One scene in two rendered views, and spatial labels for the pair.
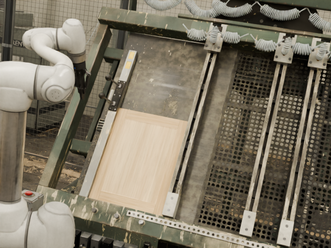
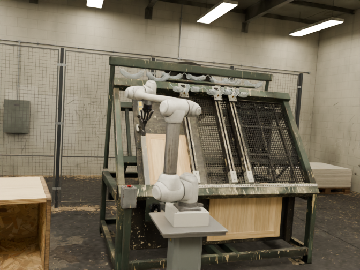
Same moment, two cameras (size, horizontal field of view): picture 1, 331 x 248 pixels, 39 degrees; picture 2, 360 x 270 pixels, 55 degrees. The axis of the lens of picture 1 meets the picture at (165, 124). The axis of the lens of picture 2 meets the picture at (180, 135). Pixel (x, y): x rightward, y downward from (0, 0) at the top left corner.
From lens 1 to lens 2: 199 cm
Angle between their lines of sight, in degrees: 34
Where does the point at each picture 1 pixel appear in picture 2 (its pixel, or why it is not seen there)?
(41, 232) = (190, 187)
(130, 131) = (157, 145)
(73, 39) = (154, 90)
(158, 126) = not seen: hidden behind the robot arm
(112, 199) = not seen: hidden behind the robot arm
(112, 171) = (156, 168)
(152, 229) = not seen: hidden behind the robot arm
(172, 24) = (158, 85)
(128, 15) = (132, 81)
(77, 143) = (126, 158)
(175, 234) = (204, 191)
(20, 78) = (184, 105)
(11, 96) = (180, 114)
